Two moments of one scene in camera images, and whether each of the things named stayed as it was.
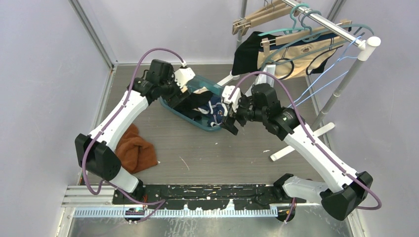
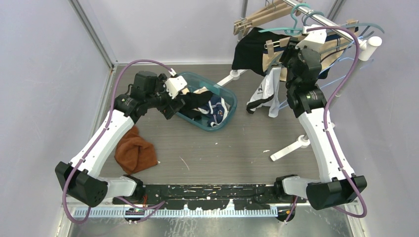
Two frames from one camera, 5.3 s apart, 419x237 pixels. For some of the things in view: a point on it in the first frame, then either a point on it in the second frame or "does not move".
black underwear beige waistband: x=198 y=98 does not move
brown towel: x=135 y=153 does not move
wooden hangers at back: x=273 y=11 does not move
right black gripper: x=229 y=123 -> x=290 y=50
